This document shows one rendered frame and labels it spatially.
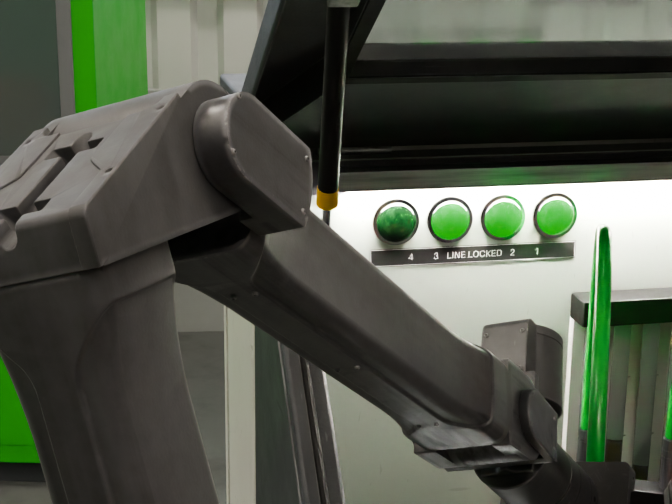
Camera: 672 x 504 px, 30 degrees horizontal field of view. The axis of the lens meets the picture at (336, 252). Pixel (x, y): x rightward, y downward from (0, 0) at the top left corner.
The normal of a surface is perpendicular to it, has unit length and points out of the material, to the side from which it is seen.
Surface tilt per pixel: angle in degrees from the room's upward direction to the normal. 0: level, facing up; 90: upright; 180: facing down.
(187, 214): 74
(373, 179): 90
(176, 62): 90
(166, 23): 90
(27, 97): 90
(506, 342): 44
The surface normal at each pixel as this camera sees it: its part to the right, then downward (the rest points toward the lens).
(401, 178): 0.21, 0.26
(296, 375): 0.15, -0.53
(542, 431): 0.88, -0.16
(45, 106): -0.03, 0.27
